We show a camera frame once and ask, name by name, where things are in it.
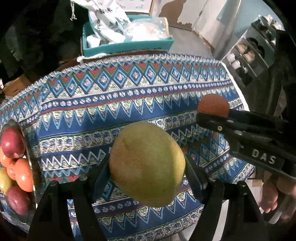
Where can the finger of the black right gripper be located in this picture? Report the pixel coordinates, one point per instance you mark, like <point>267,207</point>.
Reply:
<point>228,126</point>
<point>257,120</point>

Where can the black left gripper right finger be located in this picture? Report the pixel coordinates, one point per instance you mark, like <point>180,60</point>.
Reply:
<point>243,220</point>

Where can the orange tangerine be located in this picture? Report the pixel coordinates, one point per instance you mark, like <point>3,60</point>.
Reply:
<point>214,104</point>
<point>5,161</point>

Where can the yellow mango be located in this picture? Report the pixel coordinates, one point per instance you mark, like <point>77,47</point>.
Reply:
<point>147,164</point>

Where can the green pear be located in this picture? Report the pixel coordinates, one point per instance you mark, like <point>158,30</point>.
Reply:
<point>5,181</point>

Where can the red apple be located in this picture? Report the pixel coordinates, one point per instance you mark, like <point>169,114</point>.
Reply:
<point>18,200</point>
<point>12,143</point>

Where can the person's right hand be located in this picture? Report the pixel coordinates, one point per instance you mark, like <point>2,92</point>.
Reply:
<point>270,193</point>

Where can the red apple in bowl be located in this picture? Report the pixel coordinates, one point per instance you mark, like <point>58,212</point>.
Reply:
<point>18,200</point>

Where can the glass fruit bowl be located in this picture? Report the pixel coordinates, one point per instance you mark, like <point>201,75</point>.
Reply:
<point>21,221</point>

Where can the grey shoe rack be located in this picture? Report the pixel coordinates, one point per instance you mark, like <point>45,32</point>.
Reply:
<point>253,53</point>

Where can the orange fruit in bowl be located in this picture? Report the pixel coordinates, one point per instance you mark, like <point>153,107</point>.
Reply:
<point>11,173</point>

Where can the patterned blue tablecloth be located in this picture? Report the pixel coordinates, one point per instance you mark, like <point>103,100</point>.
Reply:
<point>71,118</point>

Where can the clear plastic bag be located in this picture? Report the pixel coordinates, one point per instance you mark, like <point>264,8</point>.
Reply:
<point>147,29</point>

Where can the brown cardboard box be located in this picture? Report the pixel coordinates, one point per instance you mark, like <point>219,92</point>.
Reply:
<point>17,85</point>

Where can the white patterned storage box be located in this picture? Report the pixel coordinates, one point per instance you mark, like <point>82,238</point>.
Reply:
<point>136,6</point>

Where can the teal cardboard box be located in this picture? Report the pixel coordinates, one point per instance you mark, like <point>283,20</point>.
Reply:
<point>92,46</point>

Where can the white printed plastic bag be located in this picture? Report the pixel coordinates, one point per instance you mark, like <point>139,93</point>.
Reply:
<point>107,20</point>

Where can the dark hanging clothes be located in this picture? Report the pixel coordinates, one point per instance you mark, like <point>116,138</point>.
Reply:
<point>37,36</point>

